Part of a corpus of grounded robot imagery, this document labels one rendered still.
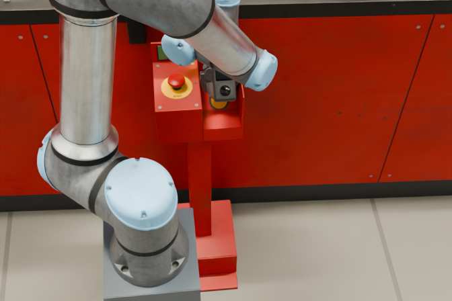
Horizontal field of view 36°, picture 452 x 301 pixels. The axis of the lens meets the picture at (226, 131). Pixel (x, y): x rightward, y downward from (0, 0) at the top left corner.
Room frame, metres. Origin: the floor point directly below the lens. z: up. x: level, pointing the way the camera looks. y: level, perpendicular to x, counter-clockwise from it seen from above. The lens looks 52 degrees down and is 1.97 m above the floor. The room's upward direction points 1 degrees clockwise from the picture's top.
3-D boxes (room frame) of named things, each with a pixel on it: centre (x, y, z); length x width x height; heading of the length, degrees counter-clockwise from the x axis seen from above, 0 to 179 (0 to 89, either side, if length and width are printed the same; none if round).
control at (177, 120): (1.07, 0.07, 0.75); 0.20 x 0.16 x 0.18; 97
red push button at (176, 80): (1.06, 0.11, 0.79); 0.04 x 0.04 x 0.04
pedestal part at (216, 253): (1.04, 0.07, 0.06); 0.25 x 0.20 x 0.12; 7
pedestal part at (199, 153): (1.07, 0.07, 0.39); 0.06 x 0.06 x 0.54; 7
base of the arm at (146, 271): (0.64, 0.14, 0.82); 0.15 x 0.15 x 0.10
